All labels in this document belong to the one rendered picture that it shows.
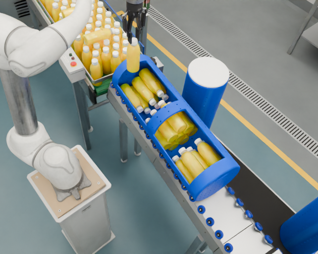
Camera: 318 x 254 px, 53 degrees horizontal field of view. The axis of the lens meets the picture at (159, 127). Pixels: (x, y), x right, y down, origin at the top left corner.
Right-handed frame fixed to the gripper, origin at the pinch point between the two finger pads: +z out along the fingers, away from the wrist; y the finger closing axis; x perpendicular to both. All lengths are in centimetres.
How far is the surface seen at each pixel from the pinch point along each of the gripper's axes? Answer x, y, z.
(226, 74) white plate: -15, 63, 45
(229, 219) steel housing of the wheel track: -91, 7, 57
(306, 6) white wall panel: 89, 321, 137
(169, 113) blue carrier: -34.5, 2.4, 26.0
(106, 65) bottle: 33, -1, 49
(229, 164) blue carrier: -73, 11, 27
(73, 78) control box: 28, -26, 45
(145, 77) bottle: -0.2, 8.9, 34.7
